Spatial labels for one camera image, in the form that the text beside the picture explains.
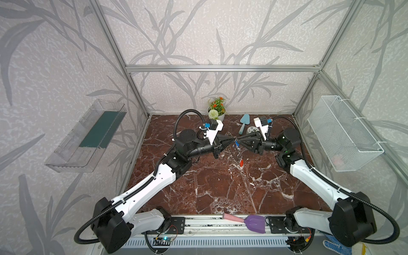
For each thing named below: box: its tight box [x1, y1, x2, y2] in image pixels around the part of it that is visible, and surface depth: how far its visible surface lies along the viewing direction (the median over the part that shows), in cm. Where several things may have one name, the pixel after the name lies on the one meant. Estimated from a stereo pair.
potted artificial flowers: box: [207, 96, 227, 123], surface depth 107 cm
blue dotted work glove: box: [322, 234, 353, 255], surface depth 68 cm
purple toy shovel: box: [222, 213, 267, 234], surface depth 76 cm
